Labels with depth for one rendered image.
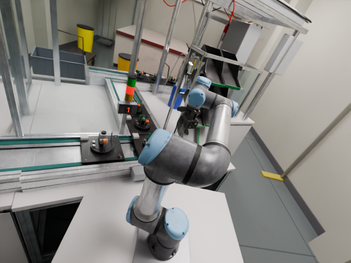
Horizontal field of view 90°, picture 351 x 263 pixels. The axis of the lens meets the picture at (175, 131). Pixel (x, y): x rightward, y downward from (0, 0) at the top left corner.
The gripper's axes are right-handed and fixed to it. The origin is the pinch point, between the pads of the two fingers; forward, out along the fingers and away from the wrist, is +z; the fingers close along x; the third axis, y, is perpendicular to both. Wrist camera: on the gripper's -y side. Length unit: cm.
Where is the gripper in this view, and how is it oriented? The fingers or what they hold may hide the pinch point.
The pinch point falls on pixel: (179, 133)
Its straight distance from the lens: 104.7
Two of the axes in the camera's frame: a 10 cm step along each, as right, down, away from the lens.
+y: 4.1, 6.1, -6.7
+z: -3.0, 7.9, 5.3
